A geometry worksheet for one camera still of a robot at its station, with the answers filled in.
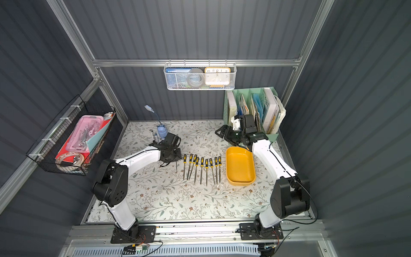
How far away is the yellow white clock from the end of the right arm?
0.29 metres

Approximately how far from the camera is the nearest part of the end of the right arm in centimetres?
62

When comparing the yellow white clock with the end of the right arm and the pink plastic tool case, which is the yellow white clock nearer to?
the end of the right arm

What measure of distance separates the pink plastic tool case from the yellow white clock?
0.59m

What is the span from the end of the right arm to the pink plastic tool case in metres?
0.59

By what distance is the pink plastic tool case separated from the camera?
694mm

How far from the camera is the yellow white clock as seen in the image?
0.90m
